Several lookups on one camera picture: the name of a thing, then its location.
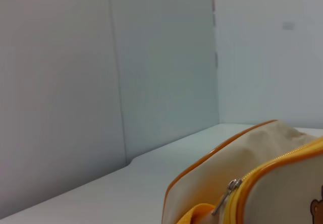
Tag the beige food bag orange trim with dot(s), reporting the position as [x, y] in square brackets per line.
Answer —
[272, 183]

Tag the silver metal zipper pull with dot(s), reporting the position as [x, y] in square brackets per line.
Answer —
[233, 185]

